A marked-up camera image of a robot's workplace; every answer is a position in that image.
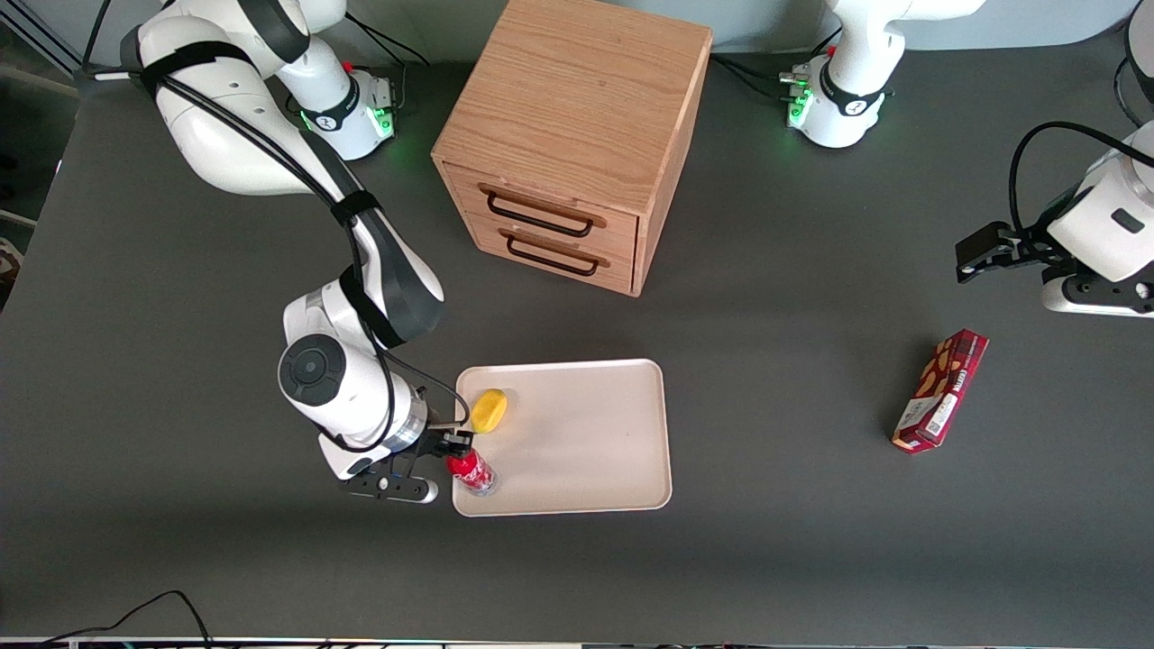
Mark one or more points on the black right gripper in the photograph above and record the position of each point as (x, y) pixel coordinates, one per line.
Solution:
(439, 443)

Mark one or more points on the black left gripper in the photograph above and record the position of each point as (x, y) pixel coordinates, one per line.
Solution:
(1025, 246)

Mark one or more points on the red coke bottle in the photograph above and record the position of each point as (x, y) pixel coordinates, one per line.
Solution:
(474, 472)

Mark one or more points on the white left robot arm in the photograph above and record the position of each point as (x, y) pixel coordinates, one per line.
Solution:
(847, 99)

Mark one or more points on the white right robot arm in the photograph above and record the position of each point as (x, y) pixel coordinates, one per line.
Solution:
(225, 135)

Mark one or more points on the beige plastic tray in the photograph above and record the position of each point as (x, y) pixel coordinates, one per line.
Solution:
(586, 451)

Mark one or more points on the yellow lemon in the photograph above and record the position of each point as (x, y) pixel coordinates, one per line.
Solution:
(489, 411)

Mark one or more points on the red snack box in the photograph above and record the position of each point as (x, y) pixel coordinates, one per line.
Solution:
(942, 389)

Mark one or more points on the wooden drawer cabinet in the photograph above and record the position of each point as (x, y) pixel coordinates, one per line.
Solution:
(577, 90)

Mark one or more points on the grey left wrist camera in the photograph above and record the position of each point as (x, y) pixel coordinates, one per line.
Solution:
(1095, 296)

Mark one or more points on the aluminium frame rail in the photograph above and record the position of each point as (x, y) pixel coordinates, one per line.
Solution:
(45, 41)

